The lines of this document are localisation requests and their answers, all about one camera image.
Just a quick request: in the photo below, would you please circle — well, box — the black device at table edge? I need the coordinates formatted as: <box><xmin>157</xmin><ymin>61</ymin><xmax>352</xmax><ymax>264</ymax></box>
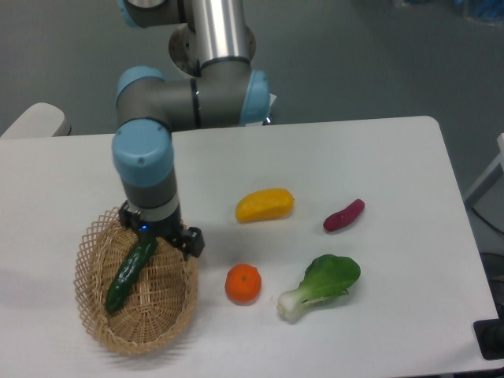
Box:
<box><xmin>473</xmin><ymin>319</ymin><xmax>503</xmax><ymax>361</ymax></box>

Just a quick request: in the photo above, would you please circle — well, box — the green cucumber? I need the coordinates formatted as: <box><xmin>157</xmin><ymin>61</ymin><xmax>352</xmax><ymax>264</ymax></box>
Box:
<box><xmin>105</xmin><ymin>239</ymin><xmax>158</xmax><ymax>314</ymax></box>

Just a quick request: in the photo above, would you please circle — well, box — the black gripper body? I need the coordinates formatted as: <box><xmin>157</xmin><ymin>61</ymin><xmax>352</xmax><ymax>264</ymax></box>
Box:
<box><xmin>118</xmin><ymin>201</ymin><xmax>184</xmax><ymax>246</ymax></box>

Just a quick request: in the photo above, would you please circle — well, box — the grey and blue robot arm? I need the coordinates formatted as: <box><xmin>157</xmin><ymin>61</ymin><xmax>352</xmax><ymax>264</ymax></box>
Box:
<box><xmin>112</xmin><ymin>1</ymin><xmax>270</xmax><ymax>258</ymax></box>

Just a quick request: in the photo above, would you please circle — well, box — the white chair armrest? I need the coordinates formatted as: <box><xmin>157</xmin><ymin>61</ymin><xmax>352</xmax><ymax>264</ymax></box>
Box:
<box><xmin>1</xmin><ymin>102</ymin><xmax>72</xmax><ymax>140</ymax></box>

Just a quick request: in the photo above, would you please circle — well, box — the orange tangerine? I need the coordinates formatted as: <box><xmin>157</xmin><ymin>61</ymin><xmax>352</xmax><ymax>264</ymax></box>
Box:
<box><xmin>224</xmin><ymin>264</ymin><xmax>262</xmax><ymax>305</ymax></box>

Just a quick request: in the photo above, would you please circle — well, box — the woven wicker basket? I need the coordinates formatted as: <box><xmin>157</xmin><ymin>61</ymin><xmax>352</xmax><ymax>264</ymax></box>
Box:
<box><xmin>74</xmin><ymin>207</ymin><xmax>198</xmax><ymax>355</ymax></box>

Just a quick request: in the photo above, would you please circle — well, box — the blue object top right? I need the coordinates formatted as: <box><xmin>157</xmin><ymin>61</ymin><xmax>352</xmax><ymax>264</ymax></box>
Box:
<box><xmin>463</xmin><ymin>0</ymin><xmax>503</xmax><ymax>26</ymax></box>

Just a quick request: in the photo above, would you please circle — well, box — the green bok choy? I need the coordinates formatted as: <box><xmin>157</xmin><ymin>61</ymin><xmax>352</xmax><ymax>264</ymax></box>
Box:
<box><xmin>276</xmin><ymin>254</ymin><xmax>361</xmax><ymax>322</ymax></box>

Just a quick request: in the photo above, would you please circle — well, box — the purple sweet potato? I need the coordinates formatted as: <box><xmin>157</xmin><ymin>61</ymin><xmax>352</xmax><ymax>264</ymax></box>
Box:
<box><xmin>323</xmin><ymin>198</ymin><xmax>365</xmax><ymax>232</ymax></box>

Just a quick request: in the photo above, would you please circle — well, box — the yellow mango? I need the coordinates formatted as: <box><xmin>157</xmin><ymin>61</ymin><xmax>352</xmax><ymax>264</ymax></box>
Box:
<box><xmin>235</xmin><ymin>188</ymin><xmax>295</xmax><ymax>223</ymax></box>

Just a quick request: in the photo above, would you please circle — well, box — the white furniture frame right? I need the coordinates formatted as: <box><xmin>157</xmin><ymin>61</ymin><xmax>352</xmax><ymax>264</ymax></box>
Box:
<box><xmin>462</xmin><ymin>133</ymin><xmax>503</xmax><ymax>210</ymax></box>

